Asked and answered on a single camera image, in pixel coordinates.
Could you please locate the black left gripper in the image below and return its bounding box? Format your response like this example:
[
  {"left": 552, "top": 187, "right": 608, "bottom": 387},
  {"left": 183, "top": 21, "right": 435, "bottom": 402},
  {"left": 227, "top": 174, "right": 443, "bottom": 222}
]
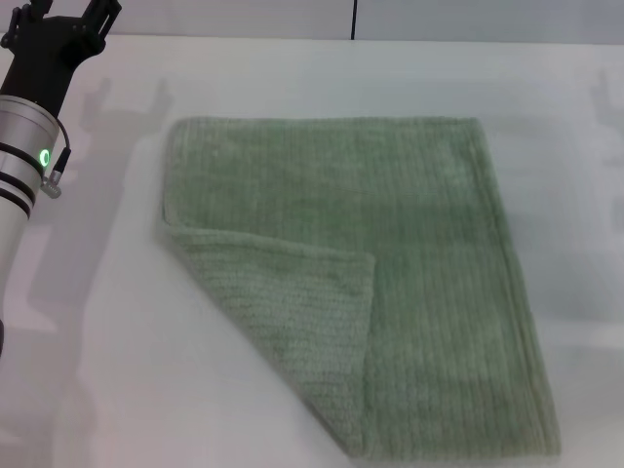
[{"left": 0, "top": 0, "right": 122, "bottom": 119}]

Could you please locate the green ribbed towel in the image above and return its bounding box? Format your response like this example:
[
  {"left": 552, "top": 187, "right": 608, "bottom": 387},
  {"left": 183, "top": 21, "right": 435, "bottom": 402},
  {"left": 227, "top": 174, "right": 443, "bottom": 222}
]
[{"left": 154, "top": 115, "right": 563, "bottom": 459}]

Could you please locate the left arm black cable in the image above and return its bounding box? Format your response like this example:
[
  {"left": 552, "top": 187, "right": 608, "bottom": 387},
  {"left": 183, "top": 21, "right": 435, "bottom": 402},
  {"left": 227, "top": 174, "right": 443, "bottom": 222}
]
[{"left": 41, "top": 118, "right": 73, "bottom": 200}]

